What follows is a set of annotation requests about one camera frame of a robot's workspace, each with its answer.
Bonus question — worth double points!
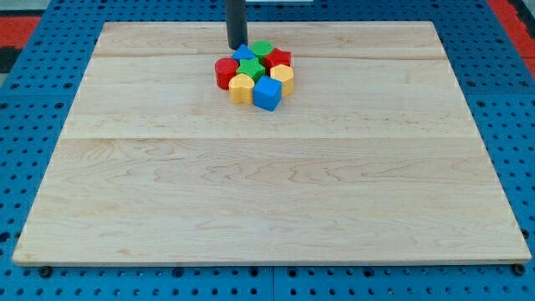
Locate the red cylinder block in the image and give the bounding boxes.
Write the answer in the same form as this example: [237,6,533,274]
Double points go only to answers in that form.
[214,57,239,89]

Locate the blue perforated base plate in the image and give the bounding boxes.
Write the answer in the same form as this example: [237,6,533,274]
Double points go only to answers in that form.
[1,1,534,300]

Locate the yellow heart block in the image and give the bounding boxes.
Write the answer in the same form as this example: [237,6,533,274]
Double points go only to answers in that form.
[228,74,255,105]

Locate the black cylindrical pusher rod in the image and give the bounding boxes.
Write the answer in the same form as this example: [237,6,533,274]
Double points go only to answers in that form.
[225,0,248,50]

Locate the red star block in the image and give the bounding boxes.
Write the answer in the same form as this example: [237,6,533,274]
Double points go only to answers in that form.
[263,48,292,75]

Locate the blue triangle block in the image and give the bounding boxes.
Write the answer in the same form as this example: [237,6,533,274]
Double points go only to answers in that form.
[232,44,256,63]

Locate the light wooden board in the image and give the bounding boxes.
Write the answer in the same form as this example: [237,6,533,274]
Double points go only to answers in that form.
[13,21,532,267]

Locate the yellow hexagon block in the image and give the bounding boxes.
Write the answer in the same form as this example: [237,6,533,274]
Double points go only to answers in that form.
[270,64,294,97]

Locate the green star block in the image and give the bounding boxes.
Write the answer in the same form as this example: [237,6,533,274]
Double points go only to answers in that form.
[236,58,266,83]

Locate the green cylinder block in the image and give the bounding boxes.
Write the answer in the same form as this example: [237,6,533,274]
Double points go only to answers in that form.
[250,40,274,64]

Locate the blue cube block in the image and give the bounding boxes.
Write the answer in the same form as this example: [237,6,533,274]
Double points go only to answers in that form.
[253,75,283,111]

